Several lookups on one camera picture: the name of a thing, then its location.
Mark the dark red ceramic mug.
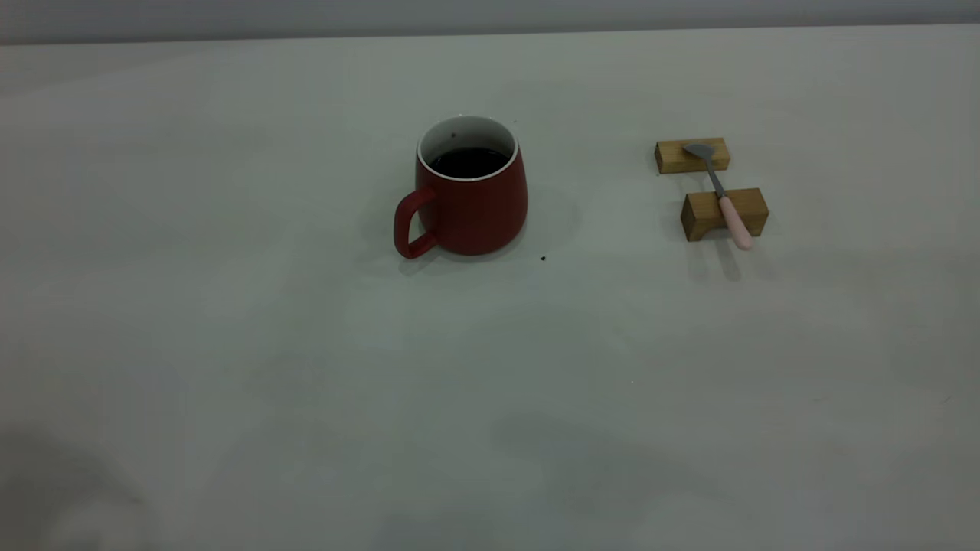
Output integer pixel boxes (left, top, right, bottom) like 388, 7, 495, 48
394, 115, 529, 260

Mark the metal spoon with pink handle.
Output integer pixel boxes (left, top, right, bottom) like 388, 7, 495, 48
684, 142, 754, 252

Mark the arch-shaped wooden block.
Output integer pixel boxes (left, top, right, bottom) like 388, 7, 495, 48
681, 187, 770, 243

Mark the flat rectangular wooden block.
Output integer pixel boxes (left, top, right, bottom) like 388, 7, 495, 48
655, 137, 731, 175

